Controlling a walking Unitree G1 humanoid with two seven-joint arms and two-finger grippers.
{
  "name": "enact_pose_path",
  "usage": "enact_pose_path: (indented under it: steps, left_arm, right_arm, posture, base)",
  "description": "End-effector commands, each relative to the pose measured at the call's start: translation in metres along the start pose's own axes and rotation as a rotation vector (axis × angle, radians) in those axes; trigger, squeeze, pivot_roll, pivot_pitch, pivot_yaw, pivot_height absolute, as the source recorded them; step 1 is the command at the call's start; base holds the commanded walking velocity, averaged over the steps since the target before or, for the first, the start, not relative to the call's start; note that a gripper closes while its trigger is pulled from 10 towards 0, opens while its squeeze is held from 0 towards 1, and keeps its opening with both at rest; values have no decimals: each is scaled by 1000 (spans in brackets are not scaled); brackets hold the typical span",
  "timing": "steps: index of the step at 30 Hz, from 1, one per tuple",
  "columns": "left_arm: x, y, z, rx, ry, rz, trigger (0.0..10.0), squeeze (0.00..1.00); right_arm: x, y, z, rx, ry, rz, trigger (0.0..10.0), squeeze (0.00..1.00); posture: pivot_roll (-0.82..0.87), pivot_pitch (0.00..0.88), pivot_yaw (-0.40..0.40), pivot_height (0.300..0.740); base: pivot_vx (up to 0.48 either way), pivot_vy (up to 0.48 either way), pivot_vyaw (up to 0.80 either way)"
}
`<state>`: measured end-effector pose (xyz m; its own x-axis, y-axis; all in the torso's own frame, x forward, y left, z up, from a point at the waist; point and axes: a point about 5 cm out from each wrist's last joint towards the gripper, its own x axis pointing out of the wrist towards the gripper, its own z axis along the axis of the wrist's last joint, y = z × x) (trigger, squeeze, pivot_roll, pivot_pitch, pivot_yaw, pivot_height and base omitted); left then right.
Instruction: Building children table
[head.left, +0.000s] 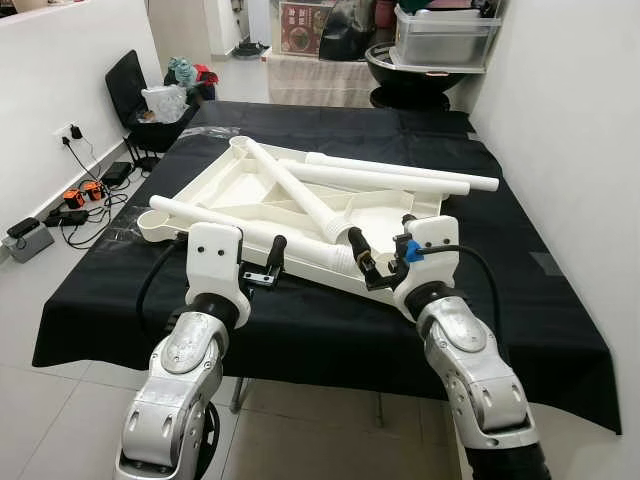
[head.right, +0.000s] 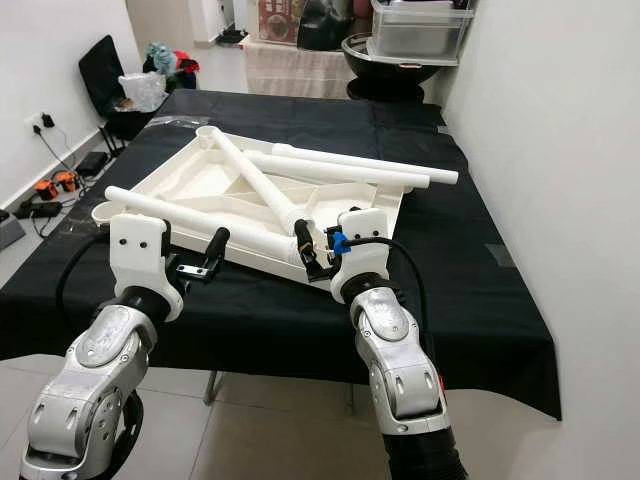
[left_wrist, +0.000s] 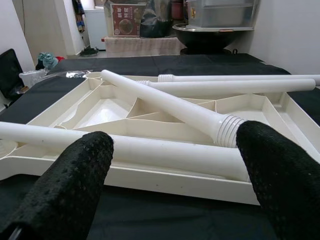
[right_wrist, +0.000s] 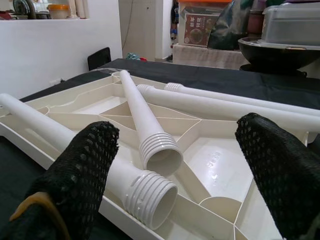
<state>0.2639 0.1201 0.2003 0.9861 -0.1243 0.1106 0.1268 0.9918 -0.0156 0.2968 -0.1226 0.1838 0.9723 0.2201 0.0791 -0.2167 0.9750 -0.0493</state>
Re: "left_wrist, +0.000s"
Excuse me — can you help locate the red printed carton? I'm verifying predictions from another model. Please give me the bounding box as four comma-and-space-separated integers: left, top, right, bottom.
109, 2, 142, 38

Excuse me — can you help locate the white plastic table leg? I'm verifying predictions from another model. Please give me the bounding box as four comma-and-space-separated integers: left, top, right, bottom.
157, 73, 320, 86
0, 121, 251, 182
100, 69, 247, 149
136, 78, 317, 93

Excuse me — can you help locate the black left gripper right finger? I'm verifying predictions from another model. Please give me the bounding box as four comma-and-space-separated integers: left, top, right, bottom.
235, 120, 320, 240

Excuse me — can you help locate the black bag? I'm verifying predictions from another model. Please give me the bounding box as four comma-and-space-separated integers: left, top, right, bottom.
139, 0, 173, 38

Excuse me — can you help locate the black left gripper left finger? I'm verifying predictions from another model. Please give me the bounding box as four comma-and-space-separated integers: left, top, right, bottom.
0, 130, 115, 240

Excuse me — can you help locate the colourful hanging cloth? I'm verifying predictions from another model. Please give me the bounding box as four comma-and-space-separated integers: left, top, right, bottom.
72, 0, 86, 33

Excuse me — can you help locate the clear plastic bag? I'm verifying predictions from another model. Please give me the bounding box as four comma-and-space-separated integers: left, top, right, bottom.
19, 69, 50, 89

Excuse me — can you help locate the white cabinet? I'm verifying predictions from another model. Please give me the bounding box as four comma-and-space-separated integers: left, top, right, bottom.
83, 7, 112, 51

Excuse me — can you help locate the black table cloth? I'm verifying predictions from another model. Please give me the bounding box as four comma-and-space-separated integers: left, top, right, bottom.
0, 53, 320, 240

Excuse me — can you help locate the large black bowl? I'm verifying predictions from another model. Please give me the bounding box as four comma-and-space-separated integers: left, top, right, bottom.
172, 23, 253, 50

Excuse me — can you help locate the clear plastic wrapper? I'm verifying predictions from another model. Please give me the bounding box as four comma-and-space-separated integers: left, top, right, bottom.
48, 69, 101, 79

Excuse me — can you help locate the white plastic table top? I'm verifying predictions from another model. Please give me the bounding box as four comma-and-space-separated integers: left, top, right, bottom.
0, 72, 320, 206

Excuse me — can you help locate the teal cloth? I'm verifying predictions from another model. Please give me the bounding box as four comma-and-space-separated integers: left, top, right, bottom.
37, 51, 59, 70

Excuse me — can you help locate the beige woven cloth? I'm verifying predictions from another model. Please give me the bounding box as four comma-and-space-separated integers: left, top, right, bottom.
104, 36, 187, 56

